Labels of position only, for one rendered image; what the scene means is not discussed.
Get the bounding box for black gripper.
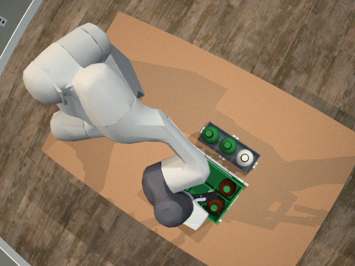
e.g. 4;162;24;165
191;190;218;203

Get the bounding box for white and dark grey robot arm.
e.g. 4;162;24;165
23;23;210;230

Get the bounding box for green bottle crate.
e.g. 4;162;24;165
189;157;244;224

